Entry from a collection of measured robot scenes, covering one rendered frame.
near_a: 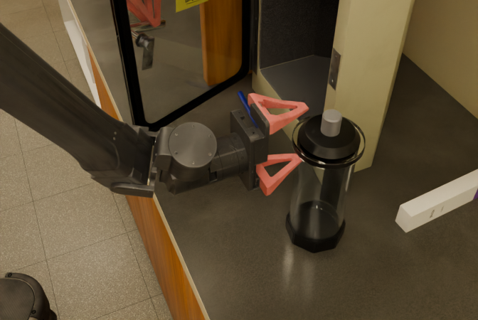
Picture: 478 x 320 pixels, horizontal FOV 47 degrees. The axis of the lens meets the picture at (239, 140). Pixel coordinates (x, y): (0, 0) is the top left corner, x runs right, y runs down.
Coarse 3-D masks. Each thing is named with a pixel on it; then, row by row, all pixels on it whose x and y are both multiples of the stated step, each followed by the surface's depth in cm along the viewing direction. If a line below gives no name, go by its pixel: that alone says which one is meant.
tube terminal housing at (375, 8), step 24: (360, 0) 79; (384, 0) 80; (408, 0) 83; (336, 24) 83; (360, 24) 82; (384, 24) 84; (408, 24) 104; (336, 48) 85; (360, 48) 85; (384, 48) 87; (360, 72) 89; (384, 72) 91; (336, 96) 90; (360, 96) 93; (384, 96) 95; (360, 120) 97; (384, 120) 117; (360, 168) 107
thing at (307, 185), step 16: (320, 160) 78; (336, 160) 78; (352, 160) 78; (304, 176) 83; (320, 176) 81; (336, 176) 81; (352, 176) 85; (304, 192) 85; (320, 192) 83; (336, 192) 84; (304, 208) 88; (320, 208) 86; (336, 208) 87; (304, 224) 90; (320, 224) 89; (336, 224) 90; (320, 240) 92
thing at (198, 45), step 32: (128, 0) 87; (160, 0) 92; (192, 0) 97; (224, 0) 103; (160, 32) 95; (192, 32) 101; (224, 32) 108; (160, 64) 99; (192, 64) 106; (224, 64) 113; (128, 96) 98; (160, 96) 104; (192, 96) 111
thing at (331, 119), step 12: (312, 120) 82; (324, 120) 78; (336, 120) 78; (348, 120) 82; (300, 132) 81; (312, 132) 80; (324, 132) 80; (336, 132) 79; (348, 132) 80; (312, 144) 79; (324, 144) 78; (336, 144) 78; (348, 144) 79; (324, 156) 78; (336, 156) 78
